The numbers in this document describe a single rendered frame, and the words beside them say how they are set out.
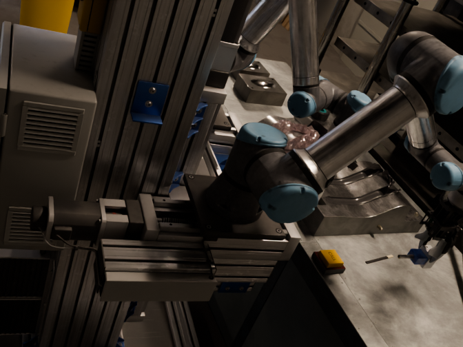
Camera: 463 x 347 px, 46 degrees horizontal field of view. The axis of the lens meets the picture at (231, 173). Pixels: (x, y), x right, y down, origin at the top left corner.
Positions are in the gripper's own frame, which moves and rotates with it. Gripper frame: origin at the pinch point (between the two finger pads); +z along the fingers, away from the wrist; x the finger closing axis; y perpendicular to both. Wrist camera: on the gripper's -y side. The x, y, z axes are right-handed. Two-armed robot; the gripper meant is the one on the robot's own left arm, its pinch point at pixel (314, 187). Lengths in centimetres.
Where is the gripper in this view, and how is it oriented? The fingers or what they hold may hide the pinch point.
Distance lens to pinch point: 179.7
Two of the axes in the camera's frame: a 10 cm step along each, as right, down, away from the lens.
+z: -3.6, 7.6, 5.5
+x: 2.6, 6.4, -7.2
